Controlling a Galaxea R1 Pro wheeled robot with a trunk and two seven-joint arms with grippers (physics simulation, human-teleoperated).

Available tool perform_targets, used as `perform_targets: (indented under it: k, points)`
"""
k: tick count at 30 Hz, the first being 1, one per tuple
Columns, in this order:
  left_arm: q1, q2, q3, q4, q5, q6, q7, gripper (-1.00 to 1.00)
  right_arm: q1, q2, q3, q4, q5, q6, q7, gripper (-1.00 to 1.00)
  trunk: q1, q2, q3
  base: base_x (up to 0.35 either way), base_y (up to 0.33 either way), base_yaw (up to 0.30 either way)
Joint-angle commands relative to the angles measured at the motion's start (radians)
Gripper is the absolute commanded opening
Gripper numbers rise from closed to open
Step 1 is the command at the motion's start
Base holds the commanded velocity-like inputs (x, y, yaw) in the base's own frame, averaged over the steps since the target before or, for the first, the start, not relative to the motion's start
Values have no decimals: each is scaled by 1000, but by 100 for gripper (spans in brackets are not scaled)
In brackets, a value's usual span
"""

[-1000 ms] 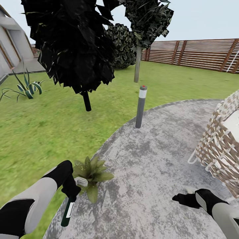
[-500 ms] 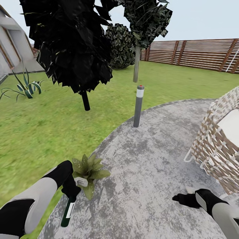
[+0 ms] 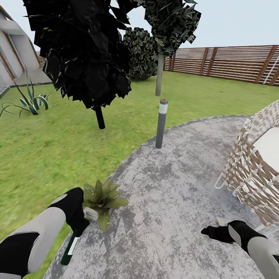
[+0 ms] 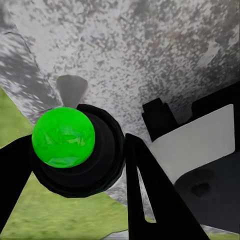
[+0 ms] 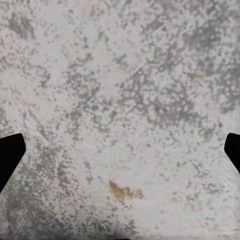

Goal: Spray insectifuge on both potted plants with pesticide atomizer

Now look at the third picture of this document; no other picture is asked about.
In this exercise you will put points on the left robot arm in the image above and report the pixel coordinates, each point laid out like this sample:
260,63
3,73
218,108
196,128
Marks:
23,251

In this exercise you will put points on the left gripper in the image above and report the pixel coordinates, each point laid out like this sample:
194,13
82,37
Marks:
78,223

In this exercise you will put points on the insectifuge atomizer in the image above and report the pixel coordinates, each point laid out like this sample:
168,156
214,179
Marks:
70,248

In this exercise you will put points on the garden chair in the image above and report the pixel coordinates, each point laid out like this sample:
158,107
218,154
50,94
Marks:
252,169

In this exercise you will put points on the bush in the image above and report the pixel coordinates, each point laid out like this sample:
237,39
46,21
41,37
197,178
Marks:
32,103
140,44

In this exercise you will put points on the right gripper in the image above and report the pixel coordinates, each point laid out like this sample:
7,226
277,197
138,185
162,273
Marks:
215,233

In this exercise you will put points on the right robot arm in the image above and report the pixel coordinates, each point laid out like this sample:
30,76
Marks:
263,252

